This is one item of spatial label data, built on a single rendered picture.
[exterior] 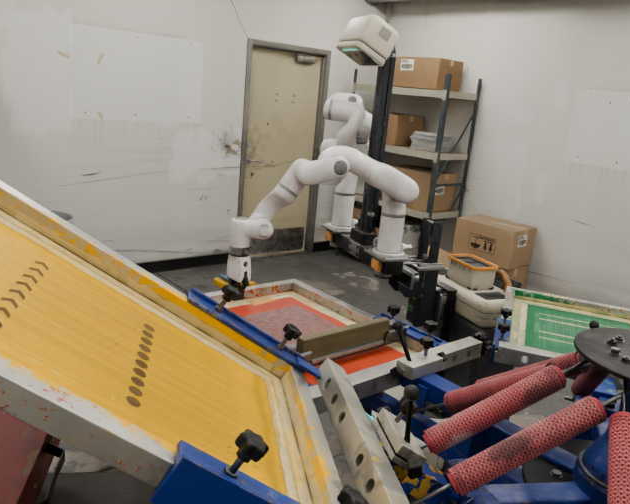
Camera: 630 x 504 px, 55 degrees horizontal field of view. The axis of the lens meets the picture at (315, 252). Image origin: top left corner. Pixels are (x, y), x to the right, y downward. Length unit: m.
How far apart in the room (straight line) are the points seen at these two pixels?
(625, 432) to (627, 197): 4.35
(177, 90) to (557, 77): 3.25
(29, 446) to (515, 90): 5.29
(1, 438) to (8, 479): 0.12
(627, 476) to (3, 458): 1.01
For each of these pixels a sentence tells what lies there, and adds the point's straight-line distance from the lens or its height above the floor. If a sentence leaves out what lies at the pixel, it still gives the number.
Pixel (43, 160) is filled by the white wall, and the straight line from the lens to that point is 5.15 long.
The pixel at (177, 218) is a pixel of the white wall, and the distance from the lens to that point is 5.68.
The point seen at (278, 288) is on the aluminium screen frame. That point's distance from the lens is 2.39.
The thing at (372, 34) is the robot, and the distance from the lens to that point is 2.42.
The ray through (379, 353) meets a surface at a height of 0.96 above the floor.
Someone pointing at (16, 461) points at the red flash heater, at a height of 1.10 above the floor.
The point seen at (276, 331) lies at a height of 0.96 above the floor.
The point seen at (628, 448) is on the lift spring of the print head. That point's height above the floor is 1.22.
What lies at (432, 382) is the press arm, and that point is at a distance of 1.63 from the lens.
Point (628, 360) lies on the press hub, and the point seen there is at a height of 1.31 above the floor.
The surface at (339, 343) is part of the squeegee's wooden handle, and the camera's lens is 1.82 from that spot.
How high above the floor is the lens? 1.74
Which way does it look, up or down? 15 degrees down
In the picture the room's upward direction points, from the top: 5 degrees clockwise
